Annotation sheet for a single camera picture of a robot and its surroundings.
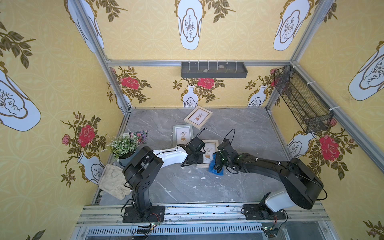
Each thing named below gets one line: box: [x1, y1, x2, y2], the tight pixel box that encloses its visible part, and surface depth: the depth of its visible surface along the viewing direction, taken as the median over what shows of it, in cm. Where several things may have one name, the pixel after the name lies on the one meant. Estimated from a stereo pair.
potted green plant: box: [101, 131, 140, 167], surface depth 80 cm
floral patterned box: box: [129, 129, 148, 144], surface depth 106 cm
